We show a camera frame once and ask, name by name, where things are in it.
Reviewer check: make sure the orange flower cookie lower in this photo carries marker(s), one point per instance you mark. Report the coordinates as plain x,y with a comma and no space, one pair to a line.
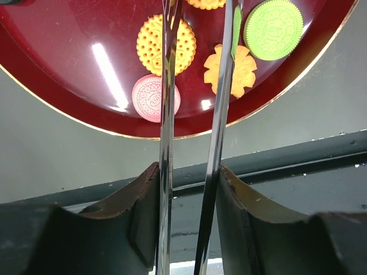
243,75

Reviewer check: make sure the pink sandwich cookie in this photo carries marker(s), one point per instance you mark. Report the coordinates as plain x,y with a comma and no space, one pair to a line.
147,98

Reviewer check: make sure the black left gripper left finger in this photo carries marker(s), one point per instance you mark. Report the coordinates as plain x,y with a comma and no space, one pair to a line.
116,235

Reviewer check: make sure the red round lacquer tray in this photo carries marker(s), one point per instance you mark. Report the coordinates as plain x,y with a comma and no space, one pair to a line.
80,58

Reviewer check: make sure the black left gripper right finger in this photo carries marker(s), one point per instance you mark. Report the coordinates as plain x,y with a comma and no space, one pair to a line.
260,236

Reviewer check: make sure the orange round dotted cookie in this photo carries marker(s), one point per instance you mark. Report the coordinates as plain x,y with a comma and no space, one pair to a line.
149,45

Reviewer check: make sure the silver metal tongs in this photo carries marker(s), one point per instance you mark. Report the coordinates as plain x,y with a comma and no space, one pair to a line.
172,14

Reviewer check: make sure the green sandwich cookie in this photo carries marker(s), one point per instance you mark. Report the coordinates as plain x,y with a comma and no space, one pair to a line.
273,29

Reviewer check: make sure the black sandwich cookie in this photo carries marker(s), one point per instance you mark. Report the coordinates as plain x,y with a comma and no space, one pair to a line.
10,2

